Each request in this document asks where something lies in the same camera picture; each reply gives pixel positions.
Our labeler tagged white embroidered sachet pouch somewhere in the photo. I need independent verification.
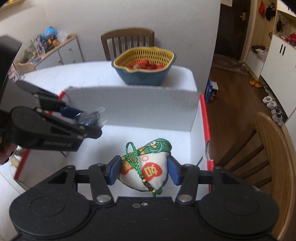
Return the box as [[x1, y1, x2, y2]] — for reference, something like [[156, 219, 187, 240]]
[[119, 138, 172, 197]]

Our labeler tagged dark wooden door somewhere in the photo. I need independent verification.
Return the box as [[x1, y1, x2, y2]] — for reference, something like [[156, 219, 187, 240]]
[[214, 0, 251, 60]]

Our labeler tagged black camera box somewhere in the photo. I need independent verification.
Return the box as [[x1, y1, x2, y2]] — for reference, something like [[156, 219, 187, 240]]
[[0, 35, 22, 100]]

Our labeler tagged blue white carton on floor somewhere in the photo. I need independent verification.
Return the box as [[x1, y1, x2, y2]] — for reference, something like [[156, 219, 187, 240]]
[[204, 79, 219, 103]]

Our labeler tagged low wooden sideboard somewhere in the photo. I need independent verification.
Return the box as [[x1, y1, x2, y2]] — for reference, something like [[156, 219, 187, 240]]
[[14, 34, 84, 74]]

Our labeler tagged blue globe toy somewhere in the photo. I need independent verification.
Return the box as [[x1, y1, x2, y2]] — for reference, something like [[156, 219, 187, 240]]
[[43, 27, 56, 40]]

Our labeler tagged crinkly blue plastic packet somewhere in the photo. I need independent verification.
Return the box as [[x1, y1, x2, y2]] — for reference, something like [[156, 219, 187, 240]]
[[74, 108, 108, 128]]

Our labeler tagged white cabinet wall unit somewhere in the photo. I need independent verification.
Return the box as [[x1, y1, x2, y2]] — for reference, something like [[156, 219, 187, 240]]
[[245, 0, 296, 117]]

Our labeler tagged blue yellow colander bowl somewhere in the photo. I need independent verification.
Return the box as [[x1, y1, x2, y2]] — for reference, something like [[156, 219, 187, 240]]
[[111, 47, 177, 86]]

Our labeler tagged wooden chair at right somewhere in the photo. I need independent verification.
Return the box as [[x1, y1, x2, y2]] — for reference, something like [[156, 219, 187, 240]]
[[218, 113, 295, 240]]

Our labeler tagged red white cardboard box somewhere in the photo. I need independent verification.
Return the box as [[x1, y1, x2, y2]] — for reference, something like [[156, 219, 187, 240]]
[[14, 86, 212, 190]]

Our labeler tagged wooden chair behind table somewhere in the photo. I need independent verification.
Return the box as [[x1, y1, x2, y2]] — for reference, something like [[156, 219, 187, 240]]
[[101, 27, 155, 61]]

